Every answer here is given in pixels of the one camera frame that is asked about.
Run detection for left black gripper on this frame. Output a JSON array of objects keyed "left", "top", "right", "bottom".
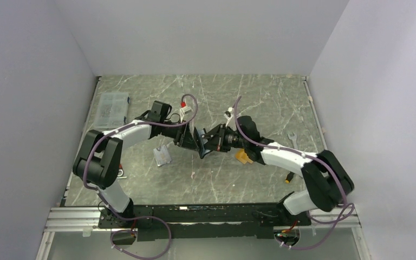
[{"left": 160, "top": 120, "right": 200, "bottom": 152}]

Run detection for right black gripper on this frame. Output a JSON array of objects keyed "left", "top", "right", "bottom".
[{"left": 203, "top": 125, "right": 248, "bottom": 153}]

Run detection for clear plastic screw box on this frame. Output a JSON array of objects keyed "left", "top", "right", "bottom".
[{"left": 93, "top": 92, "right": 130, "bottom": 129}]

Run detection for black leather card holder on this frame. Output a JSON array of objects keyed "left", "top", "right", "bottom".
[{"left": 193, "top": 127, "right": 212, "bottom": 159}]

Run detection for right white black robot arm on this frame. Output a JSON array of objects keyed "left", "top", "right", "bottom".
[{"left": 198, "top": 116, "right": 355, "bottom": 225}]

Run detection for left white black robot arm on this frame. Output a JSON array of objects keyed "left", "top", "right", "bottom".
[{"left": 72, "top": 101, "right": 199, "bottom": 228}]

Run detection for orange card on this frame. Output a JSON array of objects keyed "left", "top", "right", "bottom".
[{"left": 235, "top": 149, "right": 254, "bottom": 165}]

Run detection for silver credit card stack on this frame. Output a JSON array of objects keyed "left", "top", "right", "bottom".
[{"left": 153, "top": 145, "right": 172, "bottom": 167}]

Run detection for silver wrench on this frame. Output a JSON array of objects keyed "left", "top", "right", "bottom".
[{"left": 288, "top": 132, "right": 298, "bottom": 150}]

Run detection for yellow tipped black tool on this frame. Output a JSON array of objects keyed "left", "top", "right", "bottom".
[{"left": 285, "top": 172, "right": 295, "bottom": 184}]

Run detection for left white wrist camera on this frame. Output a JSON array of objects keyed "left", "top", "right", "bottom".
[{"left": 178, "top": 101, "right": 193, "bottom": 123}]

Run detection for aluminium frame rail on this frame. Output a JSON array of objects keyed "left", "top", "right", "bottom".
[{"left": 45, "top": 206, "right": 361, "bottom": 236}]

